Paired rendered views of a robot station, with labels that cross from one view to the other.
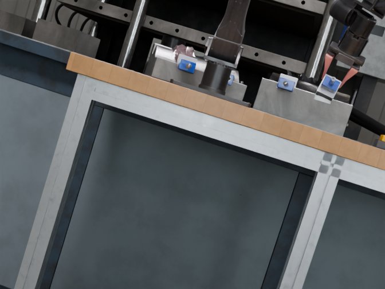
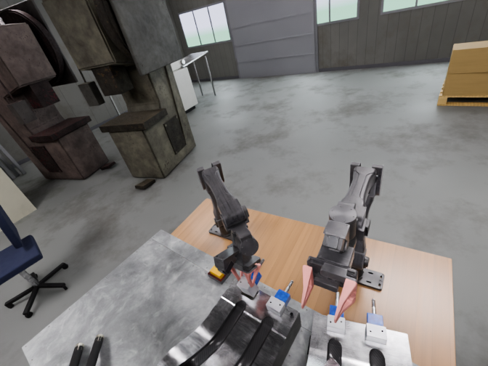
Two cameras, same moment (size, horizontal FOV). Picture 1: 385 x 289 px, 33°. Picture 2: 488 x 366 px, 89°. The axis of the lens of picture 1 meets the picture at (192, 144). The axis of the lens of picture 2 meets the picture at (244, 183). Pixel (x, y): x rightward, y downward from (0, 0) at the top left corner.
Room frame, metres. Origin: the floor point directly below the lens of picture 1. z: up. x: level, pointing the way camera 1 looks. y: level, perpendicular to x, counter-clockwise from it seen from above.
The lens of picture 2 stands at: (2.18, 0.05, 1.69)
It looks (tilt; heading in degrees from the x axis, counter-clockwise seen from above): 34 degrees down; 215
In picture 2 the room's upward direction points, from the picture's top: 14 degrees counter-clockwise
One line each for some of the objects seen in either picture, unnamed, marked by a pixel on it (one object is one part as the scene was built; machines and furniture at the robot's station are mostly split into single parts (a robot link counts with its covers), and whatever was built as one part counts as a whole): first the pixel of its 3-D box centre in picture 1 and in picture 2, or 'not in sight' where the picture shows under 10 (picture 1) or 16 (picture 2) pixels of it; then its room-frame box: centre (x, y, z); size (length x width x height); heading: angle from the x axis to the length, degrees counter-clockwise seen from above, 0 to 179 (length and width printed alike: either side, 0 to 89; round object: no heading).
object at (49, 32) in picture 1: (67, 39); not in sight; (2.13, 0.50, 0.84); 0.20 x 0.15 x 0.07; 171
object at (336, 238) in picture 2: not in sight; (334, 249); (1.82, -0.02, 1.25); 0.07 x 0.06 x 0.11; 86
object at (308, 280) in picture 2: not in sight; (316, 289); (1.89, -0.04, 1.19); 0.09 x 0.07 x 0.07; 176
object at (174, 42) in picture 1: (173, 43); not in sight; (2.17, 0.16, 0.93); 0.08 x 0.08 x 0.04
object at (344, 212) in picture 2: not in sight; (347, 222); (1.72, -0.01, 1.24); 0.12 x 0.09 x 0.12; 176
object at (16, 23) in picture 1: (17, 25); not in sight; (2.20, 0.69, 0.83); 0.17 x 0.13 x 0.06; 171
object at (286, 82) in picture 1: (286, 84); (283, 295); (1.77, -0.20, 0.89); 0.13 x 0.05 x 0.05; 171
